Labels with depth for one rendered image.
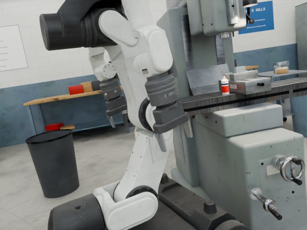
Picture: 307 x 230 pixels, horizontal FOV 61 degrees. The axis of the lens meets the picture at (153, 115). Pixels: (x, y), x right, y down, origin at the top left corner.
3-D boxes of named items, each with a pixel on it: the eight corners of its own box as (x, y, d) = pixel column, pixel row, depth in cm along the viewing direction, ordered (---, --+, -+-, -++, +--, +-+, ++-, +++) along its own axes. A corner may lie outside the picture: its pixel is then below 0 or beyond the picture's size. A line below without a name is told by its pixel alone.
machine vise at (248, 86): (272, 90, 141) (270, 70, 139) (246, 94, 139) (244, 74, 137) (240, 86, 175) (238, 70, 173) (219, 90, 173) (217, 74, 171)
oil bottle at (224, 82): (230, 93, 151) (228, 75, 149) (224, 95, 151) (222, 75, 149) (227, 93, 155) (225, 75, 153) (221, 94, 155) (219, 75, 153)
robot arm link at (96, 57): (103, 80, 114) (92, 50, 110) (96, 80, 122) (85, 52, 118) (115, 75, 117) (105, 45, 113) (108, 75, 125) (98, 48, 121)
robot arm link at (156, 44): (158, 74, 69) (143, 23, 67) (141, 77, 77) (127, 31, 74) (176, 67, 73) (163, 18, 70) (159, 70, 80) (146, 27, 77)
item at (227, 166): (311, 245, 135) (306, 134, 124) (254, 260, 130) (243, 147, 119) (237, 181, 213) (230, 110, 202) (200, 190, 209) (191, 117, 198)
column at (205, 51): (248, 198, 216) (230, 0, 187) (194, 211, 210) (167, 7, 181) (223, 175, 265) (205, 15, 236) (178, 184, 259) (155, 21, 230)
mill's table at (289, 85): (329, 91, 157) (328, 77, 155) (124, 128, 141) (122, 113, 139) (301, 88, 180) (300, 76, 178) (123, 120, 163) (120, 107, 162)
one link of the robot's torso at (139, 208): (110, 242, 90) (103, 207, 87) (95, 216, 107) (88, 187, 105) (161, 218, 99) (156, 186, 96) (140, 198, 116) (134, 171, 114)
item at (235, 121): (284, 126, 141) (283, 104, 139) (224, 138, 136) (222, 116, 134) (240, 112, 190) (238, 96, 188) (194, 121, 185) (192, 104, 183)
